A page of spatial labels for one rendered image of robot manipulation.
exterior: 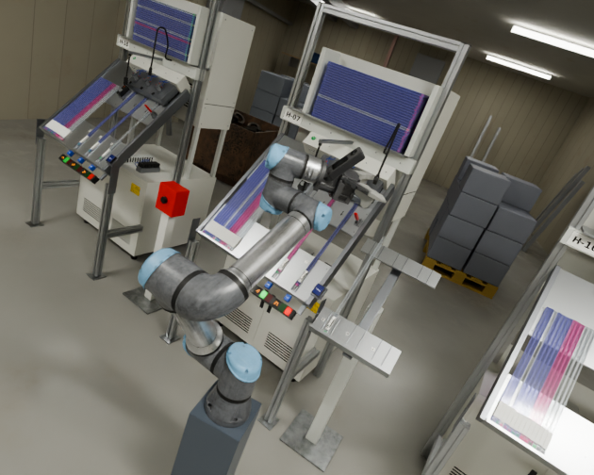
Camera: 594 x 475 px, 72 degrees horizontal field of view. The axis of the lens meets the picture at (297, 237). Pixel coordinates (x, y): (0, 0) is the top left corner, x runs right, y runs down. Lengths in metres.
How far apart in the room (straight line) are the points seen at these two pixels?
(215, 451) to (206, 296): 0.67
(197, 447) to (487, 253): 3.89
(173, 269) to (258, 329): 1.48
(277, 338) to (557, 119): 9.51
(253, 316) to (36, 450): 1.14
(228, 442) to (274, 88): 5.96
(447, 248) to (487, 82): 6.58
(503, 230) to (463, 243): 0.41
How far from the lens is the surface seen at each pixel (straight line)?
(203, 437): 1.46
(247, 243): 1.95
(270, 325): 2.34
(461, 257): 4.80
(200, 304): 0.93
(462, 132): 10.76
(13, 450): 2.03
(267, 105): 6.87
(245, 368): 1.27
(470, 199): 4.63
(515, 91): 10.86
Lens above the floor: 1.62
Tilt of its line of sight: 22 degrees down
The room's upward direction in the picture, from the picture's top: 20 degrees clockwise
